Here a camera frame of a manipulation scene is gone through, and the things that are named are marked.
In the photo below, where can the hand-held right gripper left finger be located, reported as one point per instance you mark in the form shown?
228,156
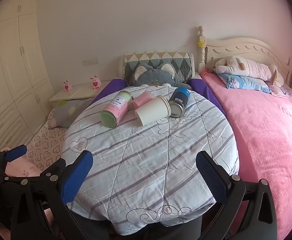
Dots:
76,177

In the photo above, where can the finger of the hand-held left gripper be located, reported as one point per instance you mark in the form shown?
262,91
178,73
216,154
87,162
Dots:
16,153

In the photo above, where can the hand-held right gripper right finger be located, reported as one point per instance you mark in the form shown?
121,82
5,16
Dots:
211,177

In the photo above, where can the white paper cup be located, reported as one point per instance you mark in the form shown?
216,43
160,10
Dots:
153,110

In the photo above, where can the pink cup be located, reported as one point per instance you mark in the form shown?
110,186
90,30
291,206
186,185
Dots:
142,100

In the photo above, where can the pink cloth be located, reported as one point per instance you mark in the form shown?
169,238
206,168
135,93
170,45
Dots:
20,167

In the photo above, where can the heart print bed sheet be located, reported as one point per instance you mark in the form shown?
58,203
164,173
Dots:
45,142

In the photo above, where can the pink fleece blanket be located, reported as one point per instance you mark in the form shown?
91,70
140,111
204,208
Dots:
261,142

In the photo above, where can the grey striped white quilt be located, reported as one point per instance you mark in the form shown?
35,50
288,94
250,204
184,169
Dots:
148,160

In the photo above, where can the grey pillow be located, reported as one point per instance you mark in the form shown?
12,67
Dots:
69,111

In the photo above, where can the cream wardrobe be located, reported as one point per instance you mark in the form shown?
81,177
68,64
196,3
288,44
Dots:
10,75

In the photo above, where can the pink and green canister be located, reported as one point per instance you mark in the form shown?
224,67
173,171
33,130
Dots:
115,108

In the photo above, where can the blue metal can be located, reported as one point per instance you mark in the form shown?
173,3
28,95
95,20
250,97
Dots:
179,102

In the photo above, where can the cream nightstand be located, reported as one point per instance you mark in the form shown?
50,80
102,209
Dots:
78,91

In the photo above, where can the purple bed bumper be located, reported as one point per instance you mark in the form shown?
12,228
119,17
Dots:
105,90
203,90

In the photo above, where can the blue printed pillow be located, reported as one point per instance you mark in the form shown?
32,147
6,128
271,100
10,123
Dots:
246,82

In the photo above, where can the white plush dog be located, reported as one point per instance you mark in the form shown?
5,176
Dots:
246,68

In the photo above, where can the grey cat plush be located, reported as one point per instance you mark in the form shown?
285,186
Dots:
153,77

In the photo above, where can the diamond pattern quilted headboard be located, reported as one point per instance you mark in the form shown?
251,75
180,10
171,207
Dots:
158,61

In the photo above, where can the cream wooden headboard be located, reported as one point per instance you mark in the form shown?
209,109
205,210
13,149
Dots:
246,48

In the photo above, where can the yellow star sticker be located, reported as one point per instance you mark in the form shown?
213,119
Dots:
200,44

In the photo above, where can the white wall socket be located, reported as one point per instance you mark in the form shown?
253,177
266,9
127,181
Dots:
90,61

